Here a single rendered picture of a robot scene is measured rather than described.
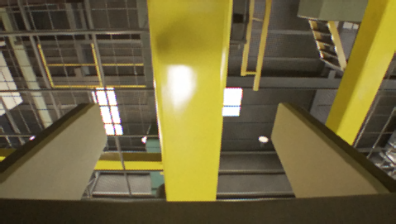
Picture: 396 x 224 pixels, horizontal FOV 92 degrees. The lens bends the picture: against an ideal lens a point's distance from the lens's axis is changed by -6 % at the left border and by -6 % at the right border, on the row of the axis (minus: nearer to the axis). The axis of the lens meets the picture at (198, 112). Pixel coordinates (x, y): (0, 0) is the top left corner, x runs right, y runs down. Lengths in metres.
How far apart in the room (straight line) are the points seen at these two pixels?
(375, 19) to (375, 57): 0.07
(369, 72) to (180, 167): 0.40
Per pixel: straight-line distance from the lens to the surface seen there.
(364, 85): 0.49
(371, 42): 0.47
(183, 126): 0.15
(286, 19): 10.93
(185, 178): 0.19
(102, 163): 0.82
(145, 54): 1.00
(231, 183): 11.95
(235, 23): 3.77
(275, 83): 10.72
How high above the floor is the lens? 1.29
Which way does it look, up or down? 30 degrees up
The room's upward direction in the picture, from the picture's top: 179 degrees counter-clockwise
